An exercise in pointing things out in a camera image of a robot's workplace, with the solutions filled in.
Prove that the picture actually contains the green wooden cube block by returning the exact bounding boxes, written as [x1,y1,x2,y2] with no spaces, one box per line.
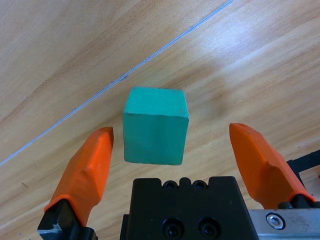
[122,86,190,167]

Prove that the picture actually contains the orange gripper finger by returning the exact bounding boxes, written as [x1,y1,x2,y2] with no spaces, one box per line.
[37,126,115,240]
[229,122,317,210]

